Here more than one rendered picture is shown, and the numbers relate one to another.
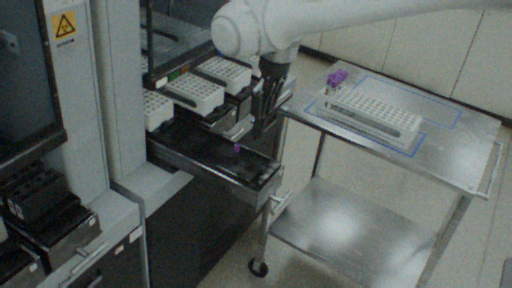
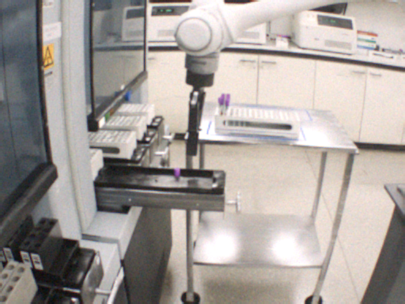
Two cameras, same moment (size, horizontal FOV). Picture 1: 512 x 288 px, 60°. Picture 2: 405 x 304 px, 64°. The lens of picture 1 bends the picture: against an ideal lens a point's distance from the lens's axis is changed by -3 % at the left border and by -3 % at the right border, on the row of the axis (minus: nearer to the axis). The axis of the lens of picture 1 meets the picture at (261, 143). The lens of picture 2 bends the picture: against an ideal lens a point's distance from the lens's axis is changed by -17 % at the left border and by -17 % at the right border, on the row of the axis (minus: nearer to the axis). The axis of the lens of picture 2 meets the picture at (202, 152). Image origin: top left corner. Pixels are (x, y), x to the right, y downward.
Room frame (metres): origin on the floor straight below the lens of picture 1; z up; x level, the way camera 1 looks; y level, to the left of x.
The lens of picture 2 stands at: (0.04, 0.36, 1.28)
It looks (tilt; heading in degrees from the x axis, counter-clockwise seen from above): 23 degrees down; 338
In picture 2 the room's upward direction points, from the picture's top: 1 degrees clockwise
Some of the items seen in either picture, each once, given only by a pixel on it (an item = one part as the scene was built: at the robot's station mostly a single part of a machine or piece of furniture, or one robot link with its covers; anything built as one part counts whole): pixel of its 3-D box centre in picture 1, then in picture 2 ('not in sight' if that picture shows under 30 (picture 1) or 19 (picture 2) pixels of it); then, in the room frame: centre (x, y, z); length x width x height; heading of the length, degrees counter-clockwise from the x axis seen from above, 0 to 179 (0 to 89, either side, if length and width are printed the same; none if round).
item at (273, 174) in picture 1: (171, 138); (110, 184); (1.00, 0.25, 0.78); 0.73 x 0.14 x 0.09; 64
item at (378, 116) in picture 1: (367, 113); (257, 122); (1.15, -0.30, 0.85); 0.30 x 0.10 x 0.06; 62
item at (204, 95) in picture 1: (175, 86); (89, 144); (1.19, 0.28, 0.83); 0.30 x 0.10 x 0.06; 64
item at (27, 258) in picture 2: (35, 193); (38, 244); (0.65, 0.46, 0.85); 0.12 x 0.02 x 0.06; 153
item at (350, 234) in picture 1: (365, 207); (263, 212); (1.23, -0.41, 0.41); 0.67 x 0.46 x 0.82; 62
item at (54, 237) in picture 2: (42, 197); (47, 246); (0.64, 0.44, 0.85); 0.12 x 0.02 x 0.06; 154
